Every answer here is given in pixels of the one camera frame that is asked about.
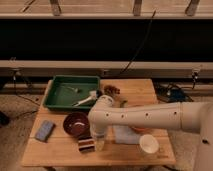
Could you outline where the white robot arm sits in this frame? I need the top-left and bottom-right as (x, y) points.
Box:
(88, 95), (213, 171)

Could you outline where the white dish brush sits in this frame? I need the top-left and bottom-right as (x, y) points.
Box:
(73, 90), (102, 107)

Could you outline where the grey cloth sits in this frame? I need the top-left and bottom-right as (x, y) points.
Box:
(113, 126), (140, 145)

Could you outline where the green cucumber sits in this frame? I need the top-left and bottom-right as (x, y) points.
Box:
(120, 100), (127, 108)

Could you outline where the striped eraser block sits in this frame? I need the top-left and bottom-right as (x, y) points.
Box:
(78, 137), (95, 153)

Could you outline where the blue power adapter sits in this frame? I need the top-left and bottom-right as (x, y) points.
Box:
(155, 84), (193, 103)

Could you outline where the green plastic tray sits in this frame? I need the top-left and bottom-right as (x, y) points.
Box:
(43, 75), (100, 110)

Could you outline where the purple bowl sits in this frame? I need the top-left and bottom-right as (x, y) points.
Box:
(63, 112), (89, 137)

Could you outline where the orange bowl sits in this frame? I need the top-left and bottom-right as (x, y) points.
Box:
(130, 126), (149, 133)

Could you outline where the brown pine cone toy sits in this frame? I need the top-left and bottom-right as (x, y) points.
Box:
(104, 85), (120, 95)

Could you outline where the black cable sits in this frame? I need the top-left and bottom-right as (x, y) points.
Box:
(119, 10), (157, 75)

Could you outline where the white cup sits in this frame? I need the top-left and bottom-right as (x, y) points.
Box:
(139, 134), (159, 155)

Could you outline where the blue sponge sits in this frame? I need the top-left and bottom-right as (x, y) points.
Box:
(35, 120), (55, 142)

